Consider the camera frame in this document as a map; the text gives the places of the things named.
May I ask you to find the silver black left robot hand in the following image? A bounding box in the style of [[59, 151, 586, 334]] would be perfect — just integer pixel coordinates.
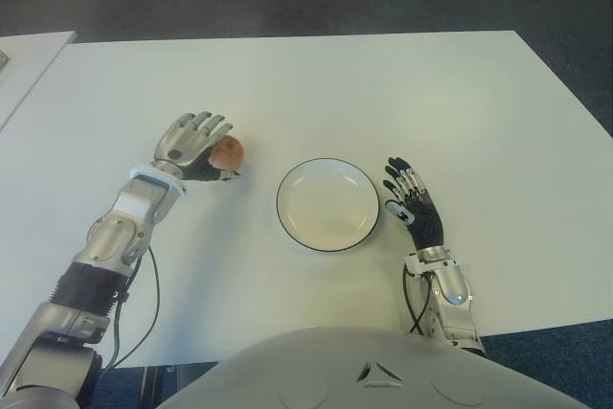
[[150, 110, 243, 184]]

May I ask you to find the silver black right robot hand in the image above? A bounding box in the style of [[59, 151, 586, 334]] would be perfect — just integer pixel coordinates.
[[381, 155, 447, 251]]

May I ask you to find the red yellow apple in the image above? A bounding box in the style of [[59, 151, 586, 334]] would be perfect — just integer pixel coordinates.
[[210, 135, 246, 171]]

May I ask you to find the white plate with black rim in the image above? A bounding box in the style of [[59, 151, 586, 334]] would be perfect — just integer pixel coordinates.
[[275, 156, 383, 253]]

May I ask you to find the grey robot torso shell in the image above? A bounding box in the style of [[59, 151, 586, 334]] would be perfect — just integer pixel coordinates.
[[157, 326, 583, 409]]

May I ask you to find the white side table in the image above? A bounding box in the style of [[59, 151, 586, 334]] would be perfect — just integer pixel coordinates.
[[0, 30, 78, 133]]

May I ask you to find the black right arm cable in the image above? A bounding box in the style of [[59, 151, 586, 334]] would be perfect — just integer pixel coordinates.
[[401, 267, 431, 336]]

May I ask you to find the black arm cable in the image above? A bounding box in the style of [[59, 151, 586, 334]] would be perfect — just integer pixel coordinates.
[[102, 244, 161, 373], [401, 267, 431, 336]]

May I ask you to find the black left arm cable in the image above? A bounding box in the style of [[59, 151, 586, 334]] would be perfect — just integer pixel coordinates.
[[102, 244, 161, 373]]

